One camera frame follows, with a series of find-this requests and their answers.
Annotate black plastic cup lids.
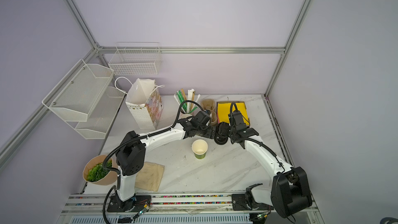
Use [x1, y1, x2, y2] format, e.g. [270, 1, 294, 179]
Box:
[214, 122, 231, 145]

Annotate green paper cup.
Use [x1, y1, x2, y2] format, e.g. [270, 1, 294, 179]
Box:
[192, 140, 208, 159]

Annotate cartoon animal paper gift bag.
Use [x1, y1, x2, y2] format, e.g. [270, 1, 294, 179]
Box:
[116, 76, 164, 131]

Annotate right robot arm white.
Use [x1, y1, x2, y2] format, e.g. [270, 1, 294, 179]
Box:
[229, 110, 313, 218]

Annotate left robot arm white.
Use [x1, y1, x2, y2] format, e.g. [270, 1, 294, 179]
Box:
[102, 111, 216, 213]

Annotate stacked pulp cup carriers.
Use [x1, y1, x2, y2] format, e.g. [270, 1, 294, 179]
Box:
[201, 99, 218, 126]

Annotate cardboard box yellow napkins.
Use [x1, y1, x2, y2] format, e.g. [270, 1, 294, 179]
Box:
[216, 101, 251, 125]

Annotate green wrapped straw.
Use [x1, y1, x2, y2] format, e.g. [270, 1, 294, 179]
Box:
[176, 91, 198, 114]

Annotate beige work glove left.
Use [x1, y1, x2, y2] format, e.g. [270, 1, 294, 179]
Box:
[135, 162, 165, 192]

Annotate white mesh shelf lower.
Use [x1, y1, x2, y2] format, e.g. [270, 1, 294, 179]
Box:
[75, 87, 124, 140]

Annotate white mesh shelf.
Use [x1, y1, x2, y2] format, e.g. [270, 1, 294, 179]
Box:
[75, 87, 124, 140]
[42, 60, 114, 122]

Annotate kraft bowl with green plant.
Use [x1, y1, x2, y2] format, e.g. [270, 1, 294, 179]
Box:
[83, 155, 117, 186]

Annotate white mesh shelf upper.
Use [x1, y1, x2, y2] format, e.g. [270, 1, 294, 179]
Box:
[42, 60, 114, 122]

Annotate white wire basket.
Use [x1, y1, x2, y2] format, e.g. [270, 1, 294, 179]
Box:
[108, 42, 162, 76]

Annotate black corrugated cable left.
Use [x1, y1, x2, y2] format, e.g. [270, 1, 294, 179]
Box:
[102, 100, 205, 224]

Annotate aluminium frame profiles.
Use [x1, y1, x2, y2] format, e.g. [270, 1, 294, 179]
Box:
[1, 0, 313, 171]

